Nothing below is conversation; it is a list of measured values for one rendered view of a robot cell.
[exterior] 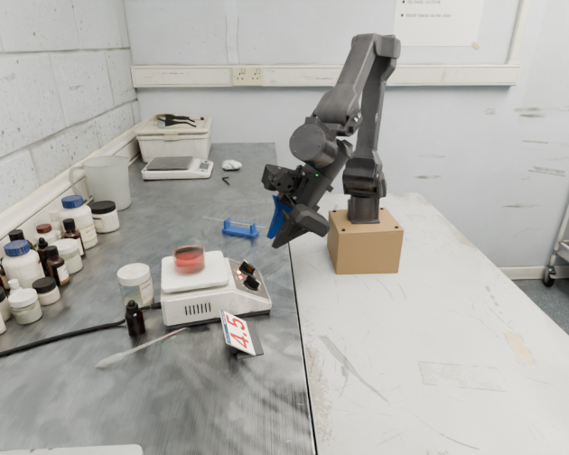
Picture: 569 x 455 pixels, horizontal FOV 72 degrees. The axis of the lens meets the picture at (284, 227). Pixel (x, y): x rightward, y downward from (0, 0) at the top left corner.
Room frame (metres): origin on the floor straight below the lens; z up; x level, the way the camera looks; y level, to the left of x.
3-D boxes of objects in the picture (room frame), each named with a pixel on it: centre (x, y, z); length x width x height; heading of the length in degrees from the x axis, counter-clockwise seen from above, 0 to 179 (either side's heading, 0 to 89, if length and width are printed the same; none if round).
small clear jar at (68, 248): (0.79, 0.50, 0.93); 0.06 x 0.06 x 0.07
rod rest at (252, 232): (0.98, 0.12, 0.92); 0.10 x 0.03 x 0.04; 69
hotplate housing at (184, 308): (0.65, 0.15, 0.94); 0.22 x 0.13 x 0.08; 105
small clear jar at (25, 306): (0.61, 0.49, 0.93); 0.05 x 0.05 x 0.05
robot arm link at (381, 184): (0.84, -0.18, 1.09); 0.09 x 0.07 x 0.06; 61
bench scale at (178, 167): (1.54, 0.42, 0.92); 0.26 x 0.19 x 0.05; 94
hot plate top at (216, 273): (0.65, 0.17, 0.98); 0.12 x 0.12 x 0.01; 15
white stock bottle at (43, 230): (0.84, 0.57, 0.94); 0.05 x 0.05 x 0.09
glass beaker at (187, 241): (0.64, 0.18, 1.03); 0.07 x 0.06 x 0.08; 11
